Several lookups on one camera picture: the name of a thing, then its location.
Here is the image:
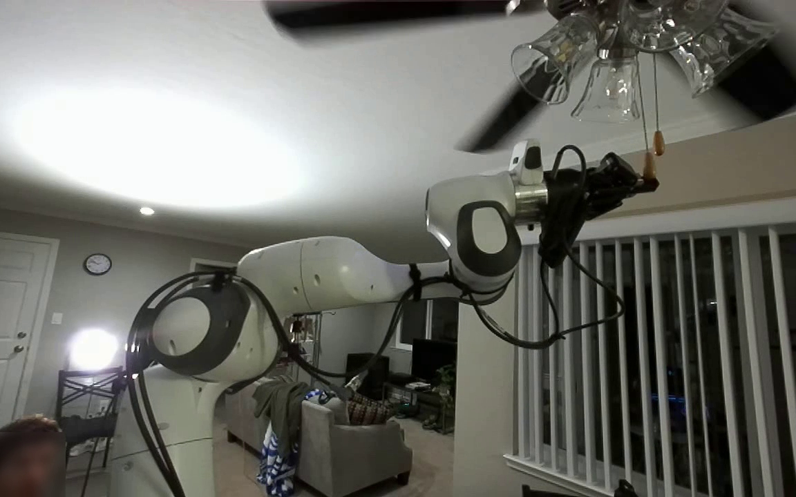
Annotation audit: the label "beige armchair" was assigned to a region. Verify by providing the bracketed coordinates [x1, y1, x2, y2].
[297, 395, 414, 497]

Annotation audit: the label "dark television screen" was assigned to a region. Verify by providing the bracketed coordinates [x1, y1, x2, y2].
[344, 351, 393, 399]

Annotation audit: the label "brown cardboard box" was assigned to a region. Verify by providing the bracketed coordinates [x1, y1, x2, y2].
[0, 412, 73, 497]

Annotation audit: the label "white vertical window blinds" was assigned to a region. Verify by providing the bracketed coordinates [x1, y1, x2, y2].
[505, 220, 796, 497]

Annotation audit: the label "black metal chair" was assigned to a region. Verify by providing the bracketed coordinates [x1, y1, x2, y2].
[54, 363, 131, 475]

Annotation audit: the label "round wall clock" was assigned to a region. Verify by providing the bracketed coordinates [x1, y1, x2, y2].
[81, 249, 116, 278]

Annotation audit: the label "dark ceiling fan blade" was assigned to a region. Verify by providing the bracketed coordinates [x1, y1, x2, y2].
[457, 69, 551, 154]
[262, 0, 523, 32]
[715, 4, 796, 123]

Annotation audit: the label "bright round lamp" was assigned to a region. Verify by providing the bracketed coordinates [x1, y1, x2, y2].
[66, 322, 124, 376]

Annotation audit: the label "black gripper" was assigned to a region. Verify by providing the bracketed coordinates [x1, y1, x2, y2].
[546, 148, 663, 220]

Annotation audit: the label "white blinds valance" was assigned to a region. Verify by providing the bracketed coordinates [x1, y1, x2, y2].
[516, 188, 796, 249]

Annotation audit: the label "blue wrapped gift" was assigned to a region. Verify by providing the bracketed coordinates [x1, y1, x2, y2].
[254, 419, 302, 497]

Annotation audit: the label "clear glass lamp shade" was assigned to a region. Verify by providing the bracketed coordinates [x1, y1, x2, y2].
[666, 4, 780, 100]
[590, 51, 648, 119]
[510, 14, 606, 105]

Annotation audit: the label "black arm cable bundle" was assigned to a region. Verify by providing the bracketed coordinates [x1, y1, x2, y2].
[124, 263, 423, 497]

